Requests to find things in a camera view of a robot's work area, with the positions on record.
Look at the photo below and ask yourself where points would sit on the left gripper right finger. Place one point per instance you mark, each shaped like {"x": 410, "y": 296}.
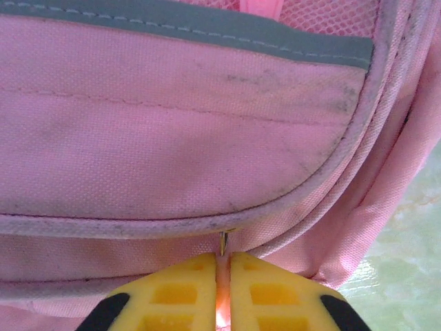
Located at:
{"x": 275, "y": 296}

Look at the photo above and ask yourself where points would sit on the pink school backpack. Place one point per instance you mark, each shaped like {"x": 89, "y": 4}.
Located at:
{"x": 172, "y": 138}

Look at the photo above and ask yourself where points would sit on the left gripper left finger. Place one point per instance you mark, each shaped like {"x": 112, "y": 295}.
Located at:
{"x": 172, "y": 296}

